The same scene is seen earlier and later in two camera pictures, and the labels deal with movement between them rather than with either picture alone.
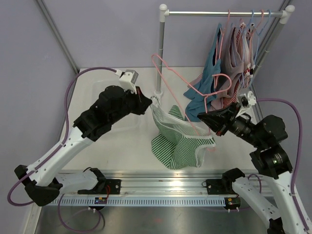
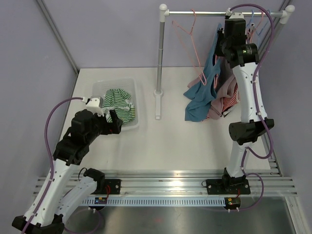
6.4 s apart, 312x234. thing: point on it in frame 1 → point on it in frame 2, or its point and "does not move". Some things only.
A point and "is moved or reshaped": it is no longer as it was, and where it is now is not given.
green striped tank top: [179, 143] is moved or reshaped
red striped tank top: [230, 101] does not move
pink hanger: [206, 94] → [200, 75]
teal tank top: [205, 87] does not move
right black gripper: [221, 120] → [218, 52]
